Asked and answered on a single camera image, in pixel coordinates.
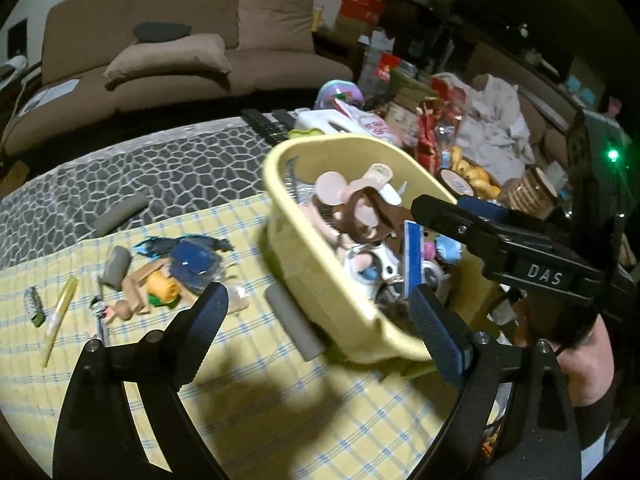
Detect brown sofa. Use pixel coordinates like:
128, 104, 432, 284
0, 0, 361, 158

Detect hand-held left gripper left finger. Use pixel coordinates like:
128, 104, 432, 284
52, 281, 231, 480

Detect yellow plastic tube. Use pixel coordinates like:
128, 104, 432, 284
42, 276, 80, 367

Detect black remote control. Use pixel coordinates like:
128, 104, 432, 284
272, 109, 301, 131
240, 108, 291, 143

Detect papers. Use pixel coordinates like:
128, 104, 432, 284
20, 77, 81, 111

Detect pink mouse ear toy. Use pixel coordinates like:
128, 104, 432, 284
310, 170, 388, 246

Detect bunch of yellow bananas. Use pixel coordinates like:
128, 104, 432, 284
447, 147, 501, 196

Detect red box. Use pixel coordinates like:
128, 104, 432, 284
335, 0, 388, 41

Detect grey stone-pattern table mat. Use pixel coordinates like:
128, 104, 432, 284
0, 115, 296, 271

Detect white plastic toy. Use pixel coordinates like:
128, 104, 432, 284
345, 242, 406, 291

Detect person's right hand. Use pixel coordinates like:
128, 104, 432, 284
559, 317, 618, 408

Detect purple round toy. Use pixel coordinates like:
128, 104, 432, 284
315, 80, 368, 111

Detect pile of wooden blocks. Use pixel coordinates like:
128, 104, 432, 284
122, 262, 166, 306

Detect yellow plastic basket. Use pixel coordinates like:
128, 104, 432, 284
262, 132, 481, 363

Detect blue pouch in clear bag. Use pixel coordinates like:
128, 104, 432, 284
167, 239, 241, 296

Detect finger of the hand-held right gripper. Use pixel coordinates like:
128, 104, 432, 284
457, 195, 521, 231
411, 194, 508, 261

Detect short grey foam tube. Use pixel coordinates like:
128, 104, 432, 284
100, 245, 133, 292

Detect brown pillow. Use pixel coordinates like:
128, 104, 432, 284
103, 33, 233, 92

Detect red snack packet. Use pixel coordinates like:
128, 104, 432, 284
375, 52, 401, 81

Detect stack of round crackers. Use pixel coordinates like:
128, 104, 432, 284
502, 165, 558, 218

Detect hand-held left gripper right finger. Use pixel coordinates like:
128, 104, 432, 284
409, 284, 583, 480

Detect white cloth heap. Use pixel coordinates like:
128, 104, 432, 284
457, 72, 536, 166

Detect dark oval cushion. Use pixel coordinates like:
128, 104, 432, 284
132, 22, 193, 43

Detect yellow checked tablecloth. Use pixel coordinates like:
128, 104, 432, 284
0, 192, 501, 480

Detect white plastic jug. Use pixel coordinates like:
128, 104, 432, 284
292, 109, 361, 136

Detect yellow thread spool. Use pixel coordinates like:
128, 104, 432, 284
146, 272, 182, 307

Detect long grey foam tube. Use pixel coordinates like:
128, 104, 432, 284
92, 195, 150, 236

